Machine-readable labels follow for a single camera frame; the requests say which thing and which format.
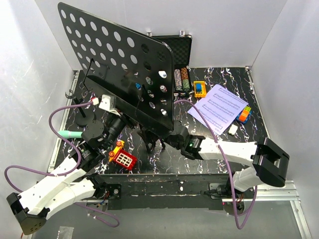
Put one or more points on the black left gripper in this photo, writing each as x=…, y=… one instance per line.
x=113, y=115

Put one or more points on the black microphone desk stand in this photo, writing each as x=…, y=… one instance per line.
x=84, y=116

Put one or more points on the mint green toy microphone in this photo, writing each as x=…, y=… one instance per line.
x=70, y=134

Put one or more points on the black music stand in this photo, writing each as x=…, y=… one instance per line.
x=134, y=68

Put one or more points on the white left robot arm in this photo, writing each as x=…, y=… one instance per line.
x=70, y=181

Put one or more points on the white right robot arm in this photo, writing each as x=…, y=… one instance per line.
x=266, y=162

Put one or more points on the red yellow toy brick house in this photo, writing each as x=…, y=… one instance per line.
x=121, y=157

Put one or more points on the yellow toy brick tray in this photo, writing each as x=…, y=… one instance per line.
x=199, y=89

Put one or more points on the black poker chip case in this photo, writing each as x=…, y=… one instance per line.
x=181, y=47

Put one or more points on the small white block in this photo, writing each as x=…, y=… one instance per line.
x=233, y=129

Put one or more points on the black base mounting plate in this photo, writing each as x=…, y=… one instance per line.
x=161, y=191

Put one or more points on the orange blue toy brick stack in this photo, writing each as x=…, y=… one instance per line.
x=244, y=116

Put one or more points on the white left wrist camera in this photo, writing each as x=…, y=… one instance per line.
x=106, y=103

